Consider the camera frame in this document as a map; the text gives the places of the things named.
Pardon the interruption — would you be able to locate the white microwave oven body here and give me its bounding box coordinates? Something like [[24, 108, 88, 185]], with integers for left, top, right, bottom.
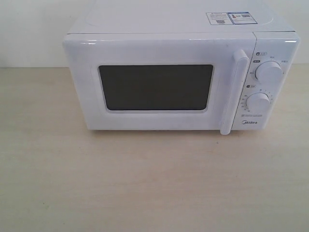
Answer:
[[63, 0, 300, 135]]

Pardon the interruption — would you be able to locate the white microwave door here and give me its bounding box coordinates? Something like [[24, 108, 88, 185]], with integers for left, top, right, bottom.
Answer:
[[63, 32, 256, 135]]

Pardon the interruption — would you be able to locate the lower white timer knob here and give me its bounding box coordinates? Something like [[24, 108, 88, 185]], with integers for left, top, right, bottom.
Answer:
[[246, 92, 270, 113]]

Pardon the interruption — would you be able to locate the upper white power knob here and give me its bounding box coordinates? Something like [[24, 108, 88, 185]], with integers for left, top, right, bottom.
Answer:
[[255, 61, 283, 83]]

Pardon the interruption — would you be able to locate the white label sticker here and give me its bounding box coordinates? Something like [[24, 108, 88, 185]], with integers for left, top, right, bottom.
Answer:
[[206, 12, 233, 25]]

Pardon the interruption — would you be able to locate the blue bordered label sticker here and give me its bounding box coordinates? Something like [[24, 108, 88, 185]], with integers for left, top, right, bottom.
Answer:
[[227, 12, 257, 25]]

